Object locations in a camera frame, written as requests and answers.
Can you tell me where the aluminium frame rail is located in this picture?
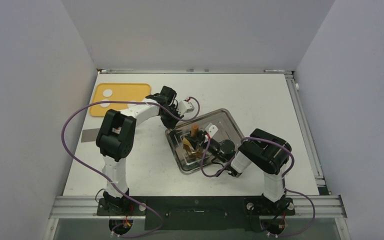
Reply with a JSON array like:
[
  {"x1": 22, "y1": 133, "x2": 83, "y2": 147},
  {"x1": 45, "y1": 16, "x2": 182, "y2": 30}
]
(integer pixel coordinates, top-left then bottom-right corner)
[{"x1": 284, "y1": 71, "x2": 331, "y2": 196}]

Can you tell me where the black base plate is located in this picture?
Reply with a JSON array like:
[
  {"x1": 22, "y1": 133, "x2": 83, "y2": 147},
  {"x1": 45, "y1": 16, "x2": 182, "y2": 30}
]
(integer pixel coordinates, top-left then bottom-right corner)
[{"x1": 96, "y1": 195, "x2": 296, "y2": 231}]

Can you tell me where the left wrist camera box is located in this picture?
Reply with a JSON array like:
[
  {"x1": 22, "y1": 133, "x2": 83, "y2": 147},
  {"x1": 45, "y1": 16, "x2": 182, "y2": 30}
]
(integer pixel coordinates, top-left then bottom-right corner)
[{"x1": 177, "y1": 100, "x2": 195, "y2": 116}]

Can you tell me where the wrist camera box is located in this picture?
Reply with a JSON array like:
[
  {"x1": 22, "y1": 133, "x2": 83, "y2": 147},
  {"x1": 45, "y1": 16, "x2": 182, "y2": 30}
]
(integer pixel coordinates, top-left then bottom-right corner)
[
  {"x1": 177, "y1": 100, "x2": 195, "y2": 116},
  {"x1": 205, "y1": 123, "x2": 219, "y2": 139}
]

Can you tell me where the scraper with red handle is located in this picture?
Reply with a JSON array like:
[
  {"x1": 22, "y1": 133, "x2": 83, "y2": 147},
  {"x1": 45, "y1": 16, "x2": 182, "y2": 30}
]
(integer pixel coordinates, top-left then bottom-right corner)
[{"x1": 80, "y1": 128, "x2": 99, "y2": 143}]

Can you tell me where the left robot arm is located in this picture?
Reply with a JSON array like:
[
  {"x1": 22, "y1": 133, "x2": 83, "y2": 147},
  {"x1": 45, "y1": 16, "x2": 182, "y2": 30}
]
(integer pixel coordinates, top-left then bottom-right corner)
[{"x1": 96, "y1": 86, "x2": 182, "y2": 215}]

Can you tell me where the wooden rolling pin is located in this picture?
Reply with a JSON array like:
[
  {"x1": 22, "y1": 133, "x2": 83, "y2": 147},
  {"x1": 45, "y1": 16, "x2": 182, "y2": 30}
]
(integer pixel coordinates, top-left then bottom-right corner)
[{"x1": 182, "y1": 124, "x2": 203, "y2": 159}]

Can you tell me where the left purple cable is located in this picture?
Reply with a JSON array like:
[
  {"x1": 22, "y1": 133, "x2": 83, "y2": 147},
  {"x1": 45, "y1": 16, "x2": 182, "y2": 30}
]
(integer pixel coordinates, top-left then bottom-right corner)
[{"x1": 61, "y1": 96, "x2": 201, "y2": 239}]

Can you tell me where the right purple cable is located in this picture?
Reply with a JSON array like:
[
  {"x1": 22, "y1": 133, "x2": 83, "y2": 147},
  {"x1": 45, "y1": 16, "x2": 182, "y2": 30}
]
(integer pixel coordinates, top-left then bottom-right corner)
[{"x1": 199, "y1": 135, "x2": 317, "y2": 239}]

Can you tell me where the white dough disc right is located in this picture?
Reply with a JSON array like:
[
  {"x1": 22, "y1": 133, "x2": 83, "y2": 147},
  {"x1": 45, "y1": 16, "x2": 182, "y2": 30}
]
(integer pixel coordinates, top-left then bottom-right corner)
[{"x1": 127, "y1": 101, "x2": 138, "y2": 108}]

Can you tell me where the stainless steel tray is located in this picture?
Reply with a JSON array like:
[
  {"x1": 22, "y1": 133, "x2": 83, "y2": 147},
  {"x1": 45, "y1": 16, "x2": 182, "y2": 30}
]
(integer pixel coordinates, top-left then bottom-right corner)
[{"x1": 165, "y1": 108, "x2": 243, "y2": 174}]

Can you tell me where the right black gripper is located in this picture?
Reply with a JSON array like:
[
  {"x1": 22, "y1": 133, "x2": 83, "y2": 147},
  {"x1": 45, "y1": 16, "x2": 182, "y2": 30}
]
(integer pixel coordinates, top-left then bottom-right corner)
[{"x1": 187, "y1": 132, "x2": 228, "y2": 165}]

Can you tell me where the white dough disc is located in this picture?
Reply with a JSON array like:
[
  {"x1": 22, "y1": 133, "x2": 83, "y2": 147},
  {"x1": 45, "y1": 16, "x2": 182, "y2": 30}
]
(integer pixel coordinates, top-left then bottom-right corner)
[
  {"x1": 127, "y1": 101, "x2": 138, "y2": 108},
  {"x1": 99, "y1": 99, "x2": 111, "y2": 108},
  {"x1": 102, "y1": 89, "x2": 113, "y2": 98}
]

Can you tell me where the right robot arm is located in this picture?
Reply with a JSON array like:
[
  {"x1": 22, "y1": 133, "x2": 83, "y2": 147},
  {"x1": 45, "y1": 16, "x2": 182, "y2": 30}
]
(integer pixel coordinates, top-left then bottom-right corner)
[{"x1": 182, "y1": 128, "x2": 295, "y2": 214}]

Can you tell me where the purple cable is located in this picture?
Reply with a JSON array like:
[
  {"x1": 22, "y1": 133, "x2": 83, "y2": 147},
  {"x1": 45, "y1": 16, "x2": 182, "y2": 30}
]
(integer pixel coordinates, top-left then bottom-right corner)
[
  {"x1": 61, "y1": 96, "x2": 201, "y2": 239},
  {"x1": 199, "y1": 135, "x2": 317, "y2": 239}
]

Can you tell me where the white dough disc lower left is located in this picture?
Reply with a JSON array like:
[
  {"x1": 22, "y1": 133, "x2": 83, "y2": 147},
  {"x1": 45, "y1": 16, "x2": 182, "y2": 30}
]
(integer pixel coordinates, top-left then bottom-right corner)
[{"x1": 99, "y1": 99, "x2": 111, "y2": 108}]

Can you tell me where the white dough disc upper left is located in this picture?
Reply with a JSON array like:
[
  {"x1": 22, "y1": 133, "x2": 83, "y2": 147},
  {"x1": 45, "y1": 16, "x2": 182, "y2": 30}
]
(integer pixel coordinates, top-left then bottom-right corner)
[{"x1": 102, "y1": 89, "x2": 113, "y2": 98}]

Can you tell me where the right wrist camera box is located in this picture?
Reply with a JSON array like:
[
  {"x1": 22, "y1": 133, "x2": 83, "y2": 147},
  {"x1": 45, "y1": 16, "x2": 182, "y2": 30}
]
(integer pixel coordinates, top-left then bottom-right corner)
[{"x1": 205, "y1": 123, "x2": 219, "y2": 139}]

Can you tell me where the yellow plastic tray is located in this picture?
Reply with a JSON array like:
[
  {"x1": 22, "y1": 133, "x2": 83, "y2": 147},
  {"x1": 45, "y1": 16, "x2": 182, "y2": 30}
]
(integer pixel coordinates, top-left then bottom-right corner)
[{"x1": 89, "y1": 83, "x2": 151, "y2": 117}]

